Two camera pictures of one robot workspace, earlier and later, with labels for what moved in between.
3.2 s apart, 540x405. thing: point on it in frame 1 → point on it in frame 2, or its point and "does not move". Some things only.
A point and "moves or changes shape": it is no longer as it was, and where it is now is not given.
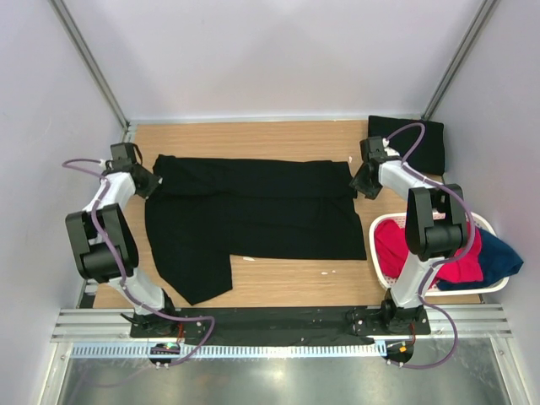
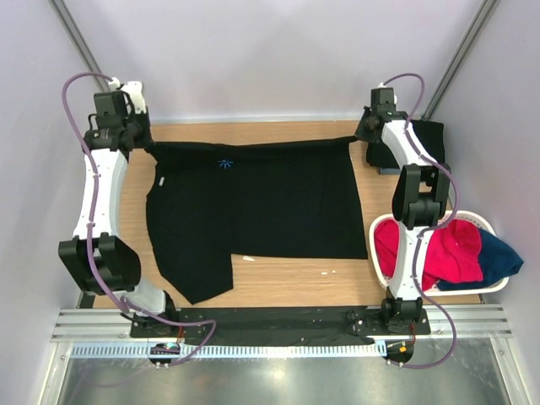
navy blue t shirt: (499, 261) does not move
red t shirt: (391, 250) does not move
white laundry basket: (477, 219) does not move
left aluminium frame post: (88, 56) does not move
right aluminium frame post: (481, 16) does not move
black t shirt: (207, 210) moves or changes shape
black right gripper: (357, 183) → (361, 133)
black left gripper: (153, 182) → (144, 120)
